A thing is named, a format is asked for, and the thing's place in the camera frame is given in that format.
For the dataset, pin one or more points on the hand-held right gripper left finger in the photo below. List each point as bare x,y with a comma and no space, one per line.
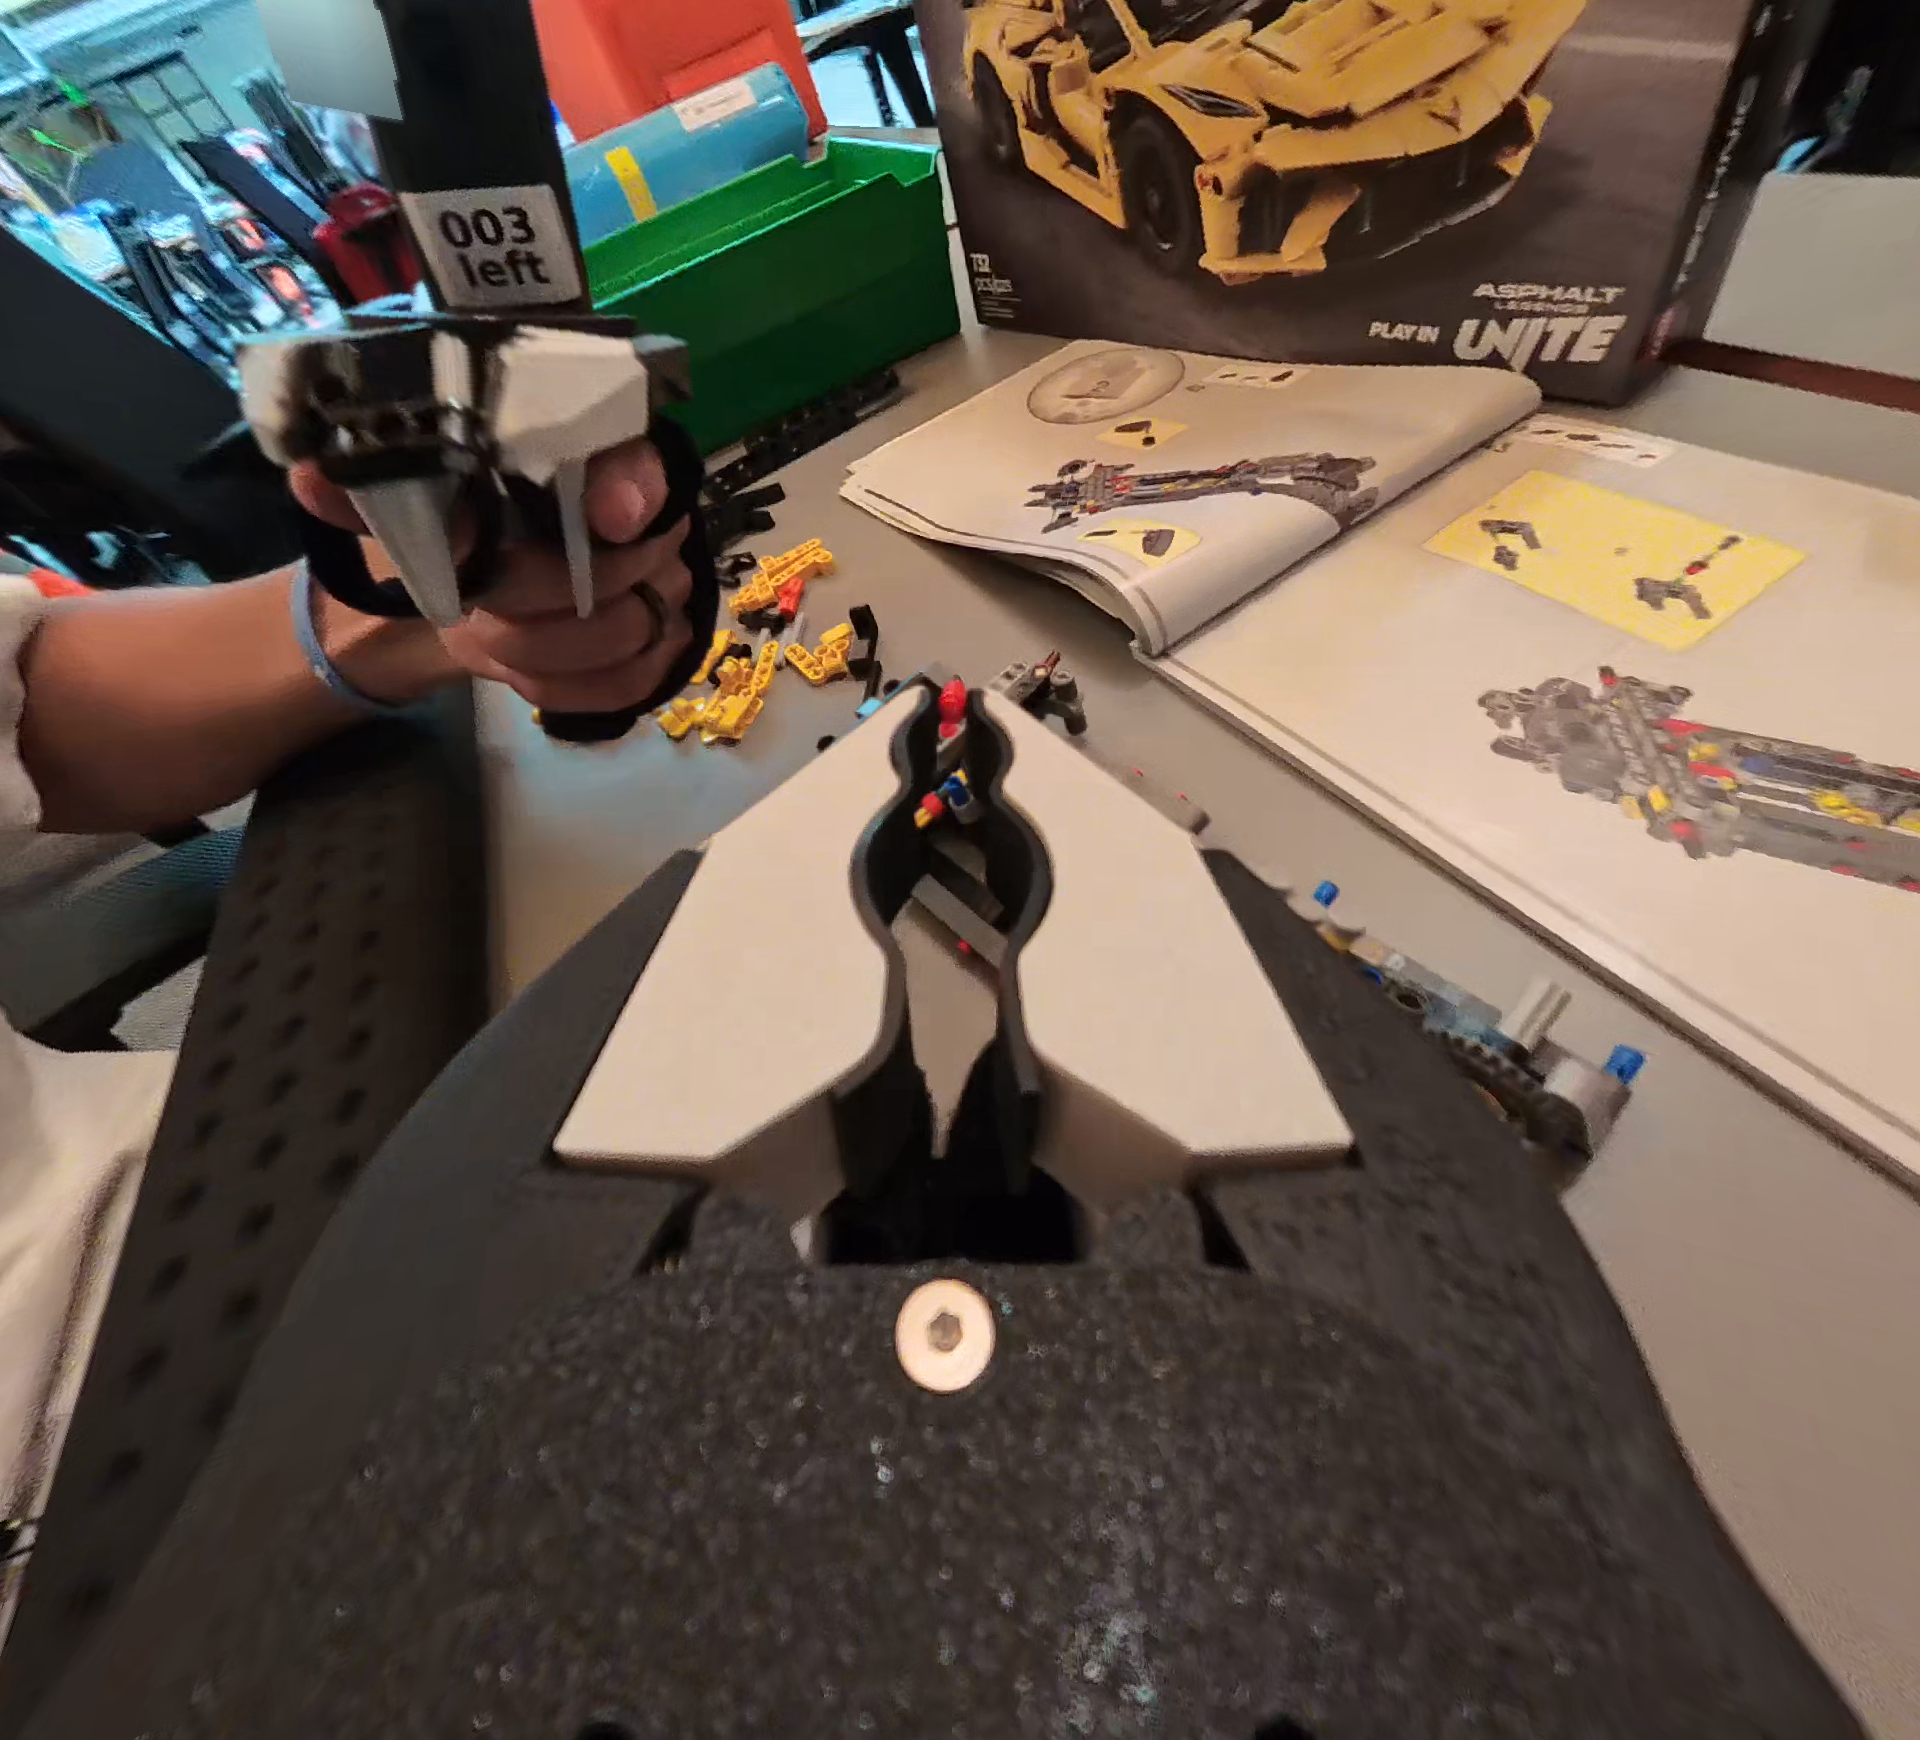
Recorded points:
705,1020

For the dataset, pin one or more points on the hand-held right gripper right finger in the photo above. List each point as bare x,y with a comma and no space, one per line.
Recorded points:
1185,1020

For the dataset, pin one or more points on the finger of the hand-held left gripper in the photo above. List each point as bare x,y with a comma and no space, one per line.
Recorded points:
278,398
578,398

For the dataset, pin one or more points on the grey lego car chassis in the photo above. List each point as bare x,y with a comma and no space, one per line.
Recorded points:
1500,1034

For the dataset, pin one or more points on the red lego pin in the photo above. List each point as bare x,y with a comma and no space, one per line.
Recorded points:
951,704

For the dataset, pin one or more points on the person's left forearm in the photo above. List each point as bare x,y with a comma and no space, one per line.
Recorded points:
164,704

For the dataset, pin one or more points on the black lego beam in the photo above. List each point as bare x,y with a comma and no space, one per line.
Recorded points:
794,435

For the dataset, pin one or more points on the pile of yellow lego pieces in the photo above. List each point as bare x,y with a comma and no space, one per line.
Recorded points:
759,660

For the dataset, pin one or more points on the black curved lego piece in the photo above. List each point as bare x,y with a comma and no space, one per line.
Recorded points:
862,638

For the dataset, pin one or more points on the lego instruction booklet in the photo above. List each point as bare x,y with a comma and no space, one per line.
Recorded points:
1500,720

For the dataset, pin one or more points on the lego set box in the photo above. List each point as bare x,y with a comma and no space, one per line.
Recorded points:
1350,270

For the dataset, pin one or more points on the person's left hand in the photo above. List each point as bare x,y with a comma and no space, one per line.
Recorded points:
601,652

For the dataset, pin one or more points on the red office chair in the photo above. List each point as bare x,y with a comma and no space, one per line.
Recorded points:
369,232

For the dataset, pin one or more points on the orange bag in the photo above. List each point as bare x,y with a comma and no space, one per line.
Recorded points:
674,15

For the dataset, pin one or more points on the light blue roll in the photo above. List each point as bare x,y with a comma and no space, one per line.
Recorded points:
691,159

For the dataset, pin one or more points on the green plastic bin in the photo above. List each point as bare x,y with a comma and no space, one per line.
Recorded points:
781,270

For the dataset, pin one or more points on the light blue wristband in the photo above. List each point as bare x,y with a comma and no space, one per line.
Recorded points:
322,652

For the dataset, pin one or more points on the black dotted pad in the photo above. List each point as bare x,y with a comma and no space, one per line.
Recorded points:
270,1095

